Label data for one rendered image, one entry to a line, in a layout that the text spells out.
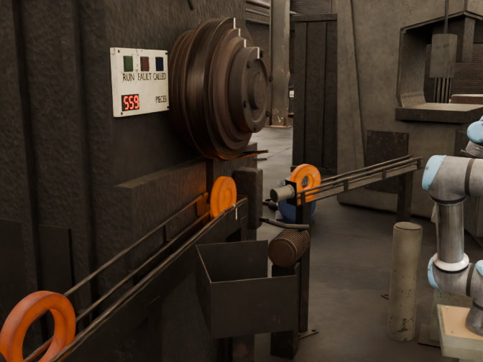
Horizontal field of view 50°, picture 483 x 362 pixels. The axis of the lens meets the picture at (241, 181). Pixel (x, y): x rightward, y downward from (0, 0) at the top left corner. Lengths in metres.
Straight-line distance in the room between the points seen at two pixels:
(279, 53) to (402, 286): 8.63
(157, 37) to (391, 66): 2.93
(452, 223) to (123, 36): 1.17
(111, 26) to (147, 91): 0.22
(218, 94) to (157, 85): 0.19
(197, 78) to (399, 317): 1.43
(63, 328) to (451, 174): 1.17
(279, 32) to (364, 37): 6.36
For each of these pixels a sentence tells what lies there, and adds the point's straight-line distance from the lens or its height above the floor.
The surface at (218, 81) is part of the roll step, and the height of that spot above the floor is 1.15.
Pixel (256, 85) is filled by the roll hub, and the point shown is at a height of 1.13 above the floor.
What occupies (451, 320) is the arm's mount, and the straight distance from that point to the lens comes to 2.07.
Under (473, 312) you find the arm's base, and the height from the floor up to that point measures 0.37.
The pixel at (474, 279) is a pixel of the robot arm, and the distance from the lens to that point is 1.95.
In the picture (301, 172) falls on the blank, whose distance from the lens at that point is 2.22.
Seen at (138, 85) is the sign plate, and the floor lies 1.14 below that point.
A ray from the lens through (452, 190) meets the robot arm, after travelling 1.73.
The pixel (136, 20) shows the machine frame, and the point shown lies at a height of 1.32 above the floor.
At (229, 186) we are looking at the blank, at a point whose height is 0.78.
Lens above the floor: 1.19
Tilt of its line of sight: 12 degrees down
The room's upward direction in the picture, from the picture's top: straight up
